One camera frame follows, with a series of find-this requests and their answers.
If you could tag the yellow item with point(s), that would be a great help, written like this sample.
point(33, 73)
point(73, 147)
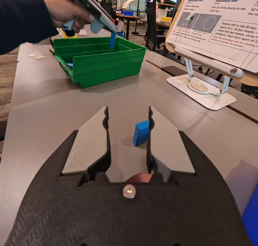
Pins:
point(65, 35)

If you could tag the blue plastic bin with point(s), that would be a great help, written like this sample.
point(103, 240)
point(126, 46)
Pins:
point(251, 215)

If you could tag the black office chair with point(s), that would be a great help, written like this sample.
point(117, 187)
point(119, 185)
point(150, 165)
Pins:
point(3, 130)
point(153, 28)

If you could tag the printed instruction sheet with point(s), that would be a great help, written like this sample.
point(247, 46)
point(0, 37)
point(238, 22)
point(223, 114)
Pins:
point(221, 24)

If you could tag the blue rectangular wooden block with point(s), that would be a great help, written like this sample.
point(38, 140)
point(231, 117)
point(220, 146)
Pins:
point(112, 38)
point(141, 133)

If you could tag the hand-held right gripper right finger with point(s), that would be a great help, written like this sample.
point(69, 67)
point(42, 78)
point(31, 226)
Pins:
point(169, 149)

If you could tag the yellow bin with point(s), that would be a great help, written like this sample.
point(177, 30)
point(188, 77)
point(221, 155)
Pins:
point(166, 20)

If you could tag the small blue bins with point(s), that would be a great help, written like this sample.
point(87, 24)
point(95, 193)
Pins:
point(128, 13)

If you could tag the person's left hand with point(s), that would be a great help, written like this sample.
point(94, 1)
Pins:
point(62, 10)

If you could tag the white sign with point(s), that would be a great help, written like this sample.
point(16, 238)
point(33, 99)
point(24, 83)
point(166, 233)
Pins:
point(128, 3)

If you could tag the clear plastic item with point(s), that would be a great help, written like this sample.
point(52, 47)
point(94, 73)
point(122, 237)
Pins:
point(37, 54)

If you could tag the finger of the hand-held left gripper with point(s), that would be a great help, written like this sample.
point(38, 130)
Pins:
point(109, 24)

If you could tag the green plastic bin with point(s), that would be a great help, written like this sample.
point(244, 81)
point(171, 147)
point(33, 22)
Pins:
point(104, 69)

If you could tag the black stanchion pole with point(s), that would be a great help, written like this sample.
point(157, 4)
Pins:
point(138, 8)

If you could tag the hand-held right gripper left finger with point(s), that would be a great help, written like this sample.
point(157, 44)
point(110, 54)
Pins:
point(86, 147)

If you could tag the person's left forearm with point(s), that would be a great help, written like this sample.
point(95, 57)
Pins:
point(22, 22)

